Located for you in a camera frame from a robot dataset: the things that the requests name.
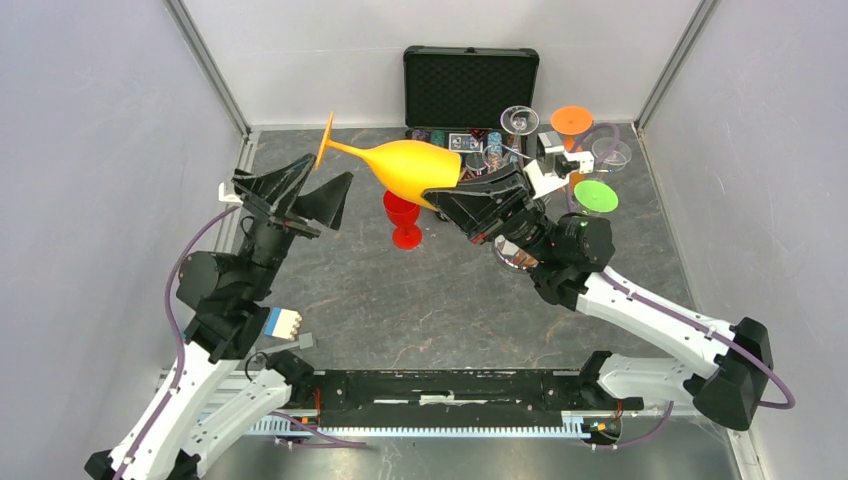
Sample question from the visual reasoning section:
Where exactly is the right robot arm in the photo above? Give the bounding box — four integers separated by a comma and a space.
422, 162, 779, 431

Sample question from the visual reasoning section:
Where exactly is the playing card deck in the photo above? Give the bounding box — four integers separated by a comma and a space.
448, 133, 483, 153

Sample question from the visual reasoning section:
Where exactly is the yellow wine glass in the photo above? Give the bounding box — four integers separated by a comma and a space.
314, 113, 462, 211

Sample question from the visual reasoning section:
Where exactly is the black poker chip case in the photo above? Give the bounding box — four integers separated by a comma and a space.
402, 45, 540, 155

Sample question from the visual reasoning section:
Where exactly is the blue white toy block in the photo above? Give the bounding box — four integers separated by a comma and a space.
263, 307, 303, 340

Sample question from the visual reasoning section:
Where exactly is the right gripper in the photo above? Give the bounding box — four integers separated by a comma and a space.
421, 161, 556, 264

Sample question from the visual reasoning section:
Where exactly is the grey toy block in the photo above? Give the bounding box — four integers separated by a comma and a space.
256, 332, 315, 355

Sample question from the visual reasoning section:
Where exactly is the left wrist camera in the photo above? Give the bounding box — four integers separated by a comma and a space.
218, 182, 243, 206

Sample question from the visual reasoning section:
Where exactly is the red wine glass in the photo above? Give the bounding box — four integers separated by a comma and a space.
382, 191, 423, 250

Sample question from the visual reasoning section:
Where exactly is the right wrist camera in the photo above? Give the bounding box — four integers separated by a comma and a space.
522, 132, 595, 200

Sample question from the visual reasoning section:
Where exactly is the green wine glass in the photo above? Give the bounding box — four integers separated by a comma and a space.
573, 179, 619, 214

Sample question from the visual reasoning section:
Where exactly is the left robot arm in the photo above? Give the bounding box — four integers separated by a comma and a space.
85, 154, 353, 479

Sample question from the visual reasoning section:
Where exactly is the chrome wine glass rack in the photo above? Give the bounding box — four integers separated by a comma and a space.
483, 125, 598, 273

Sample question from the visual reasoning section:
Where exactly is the orange wine glass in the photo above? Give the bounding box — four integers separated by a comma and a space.
551, 105, 594, 174

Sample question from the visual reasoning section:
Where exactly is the clear wine glass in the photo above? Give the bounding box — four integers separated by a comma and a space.
591, 137, 632, 173
500, 105, 540, 158

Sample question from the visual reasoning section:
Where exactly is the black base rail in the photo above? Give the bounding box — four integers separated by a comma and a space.
261, 351, 645, 429

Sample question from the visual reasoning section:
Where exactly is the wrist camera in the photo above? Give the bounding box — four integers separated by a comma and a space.
218, 182, 243, 206
522, 132, 595, 200

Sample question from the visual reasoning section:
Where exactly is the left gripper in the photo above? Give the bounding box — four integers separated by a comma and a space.
234, 151, 355, 299

